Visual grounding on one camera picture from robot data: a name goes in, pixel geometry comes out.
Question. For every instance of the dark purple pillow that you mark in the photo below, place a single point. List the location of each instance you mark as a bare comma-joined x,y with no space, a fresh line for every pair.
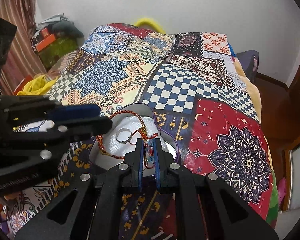
249,61

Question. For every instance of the striped curtain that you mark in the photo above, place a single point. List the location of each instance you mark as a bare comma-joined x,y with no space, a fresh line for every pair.
21,60

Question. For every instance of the brown wooden door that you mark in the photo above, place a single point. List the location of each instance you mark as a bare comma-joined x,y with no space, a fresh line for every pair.
280,121

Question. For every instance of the green cluttered bag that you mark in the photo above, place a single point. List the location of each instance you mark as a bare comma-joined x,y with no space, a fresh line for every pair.
68,39

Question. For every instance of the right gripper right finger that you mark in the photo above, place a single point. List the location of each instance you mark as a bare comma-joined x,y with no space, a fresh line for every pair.
162,160

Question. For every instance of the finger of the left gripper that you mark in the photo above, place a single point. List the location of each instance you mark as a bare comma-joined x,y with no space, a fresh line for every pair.
53,112
71,130

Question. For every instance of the orange box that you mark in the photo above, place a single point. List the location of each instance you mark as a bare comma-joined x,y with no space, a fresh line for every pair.
45,42

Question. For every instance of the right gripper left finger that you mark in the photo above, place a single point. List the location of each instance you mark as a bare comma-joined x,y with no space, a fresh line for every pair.
133,180

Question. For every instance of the yellow plush pillow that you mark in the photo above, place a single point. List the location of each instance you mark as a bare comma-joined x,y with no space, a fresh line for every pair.
155,26

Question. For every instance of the colourful patchwork bedspread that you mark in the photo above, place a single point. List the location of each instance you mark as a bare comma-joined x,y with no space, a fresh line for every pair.
198,91

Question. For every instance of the yellow cloth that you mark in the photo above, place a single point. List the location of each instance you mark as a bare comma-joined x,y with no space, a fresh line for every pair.
40,85

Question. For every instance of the purple heart-shaped tin box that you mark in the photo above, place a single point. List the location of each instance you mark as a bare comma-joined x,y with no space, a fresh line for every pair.
110,149

